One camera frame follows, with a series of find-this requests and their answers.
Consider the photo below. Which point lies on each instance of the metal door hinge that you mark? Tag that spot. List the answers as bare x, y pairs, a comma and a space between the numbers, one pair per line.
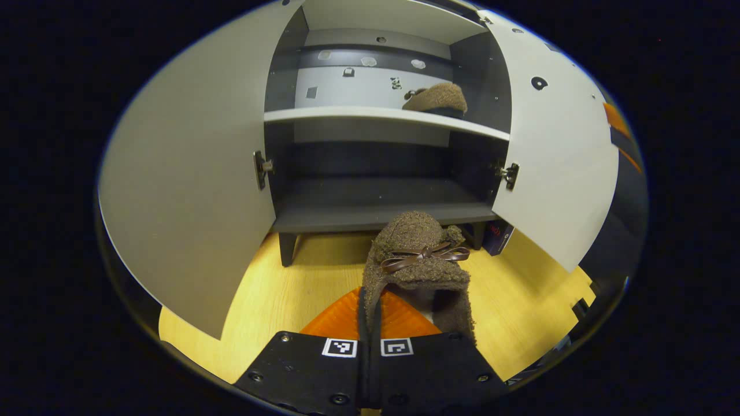
260, 170
510, 175

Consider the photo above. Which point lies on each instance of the white cabinet door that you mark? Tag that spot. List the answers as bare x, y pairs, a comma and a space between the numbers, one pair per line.
191, 173
555, 162

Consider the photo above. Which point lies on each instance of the brown fuzzy shoe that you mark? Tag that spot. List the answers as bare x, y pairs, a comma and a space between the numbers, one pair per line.
439, 98
416, 237

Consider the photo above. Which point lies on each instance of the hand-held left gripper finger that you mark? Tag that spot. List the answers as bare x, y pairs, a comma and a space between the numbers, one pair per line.
363, 370
376, 375

